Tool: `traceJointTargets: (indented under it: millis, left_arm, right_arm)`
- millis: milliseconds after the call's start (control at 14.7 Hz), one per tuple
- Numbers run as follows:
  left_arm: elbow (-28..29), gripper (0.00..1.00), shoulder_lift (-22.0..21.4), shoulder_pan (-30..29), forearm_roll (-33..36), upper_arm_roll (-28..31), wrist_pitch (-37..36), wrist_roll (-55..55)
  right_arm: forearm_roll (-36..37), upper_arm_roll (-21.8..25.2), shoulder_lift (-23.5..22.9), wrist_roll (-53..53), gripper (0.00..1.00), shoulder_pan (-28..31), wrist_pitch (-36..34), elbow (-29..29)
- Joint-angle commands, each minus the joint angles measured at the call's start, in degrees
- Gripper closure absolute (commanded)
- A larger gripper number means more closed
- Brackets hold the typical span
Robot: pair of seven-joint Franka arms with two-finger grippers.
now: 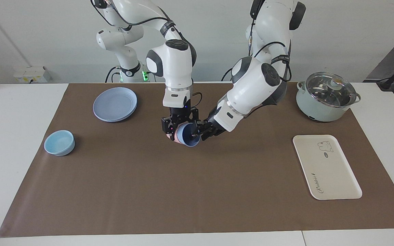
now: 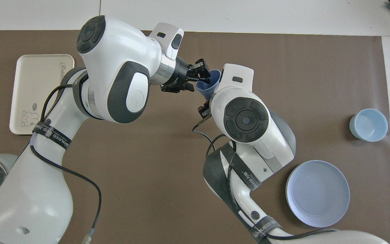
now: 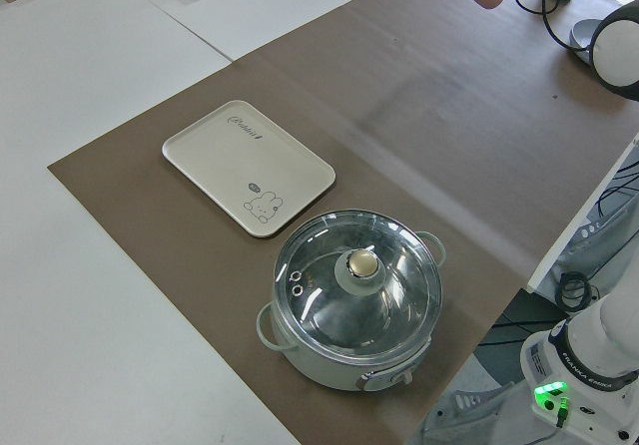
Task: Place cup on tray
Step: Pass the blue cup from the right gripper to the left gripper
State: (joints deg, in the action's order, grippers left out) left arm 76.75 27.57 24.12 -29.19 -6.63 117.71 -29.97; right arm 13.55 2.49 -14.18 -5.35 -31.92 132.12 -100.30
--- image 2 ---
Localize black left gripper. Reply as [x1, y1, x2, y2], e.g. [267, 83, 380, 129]
[161, 57, 211, 94]

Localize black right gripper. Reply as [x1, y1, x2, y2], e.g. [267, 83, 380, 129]
[198, 104, 213, 120]

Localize blue ribbed cup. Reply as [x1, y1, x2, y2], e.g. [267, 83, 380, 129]
[196, 69, 222, 101]

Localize cream rabbit print tray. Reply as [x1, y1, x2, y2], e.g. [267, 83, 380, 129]
[9, 54, 75, 135]

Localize brown paper table mat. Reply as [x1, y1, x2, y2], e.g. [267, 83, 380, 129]
[0, 30, 390, 244]

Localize lavender blue plate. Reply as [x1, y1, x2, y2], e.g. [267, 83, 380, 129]
[285, 160, 350, 228]

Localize light blue bowl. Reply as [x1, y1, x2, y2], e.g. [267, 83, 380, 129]
[349, 108, 388, 142]

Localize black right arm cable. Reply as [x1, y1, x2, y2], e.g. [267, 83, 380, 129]
[192, 117, 338, 240]

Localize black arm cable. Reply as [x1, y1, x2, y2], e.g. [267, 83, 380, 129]
[192, 117, 338, 240]
[29, 84, 102, 244]

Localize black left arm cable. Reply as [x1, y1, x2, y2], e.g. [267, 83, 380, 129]
[29, 84, 102, 244]

